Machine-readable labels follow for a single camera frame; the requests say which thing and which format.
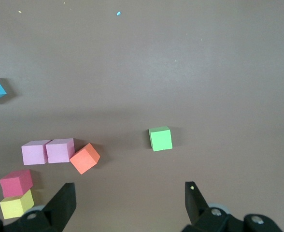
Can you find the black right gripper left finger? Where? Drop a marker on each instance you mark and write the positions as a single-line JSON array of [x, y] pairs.
[[62, 205]]

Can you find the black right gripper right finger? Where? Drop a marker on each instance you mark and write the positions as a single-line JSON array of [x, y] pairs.
[[195, 207]]

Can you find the yellow foam cube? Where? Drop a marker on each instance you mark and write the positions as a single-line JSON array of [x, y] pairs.
[[14, 205]]

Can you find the red foam cube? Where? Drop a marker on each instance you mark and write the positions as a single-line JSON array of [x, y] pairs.
[[15, 184]]

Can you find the orange foam cube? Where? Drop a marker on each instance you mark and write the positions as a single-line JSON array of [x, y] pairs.
[[84, 159]]

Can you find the pink foam cube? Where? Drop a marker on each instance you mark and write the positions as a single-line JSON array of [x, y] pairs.
[[34, 153], [60, 151]]

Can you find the green foam cube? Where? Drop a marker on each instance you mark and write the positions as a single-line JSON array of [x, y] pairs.
[[160, 139]]

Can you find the brown table cover sheet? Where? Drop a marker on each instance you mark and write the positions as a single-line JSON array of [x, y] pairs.
[[180, 72]]

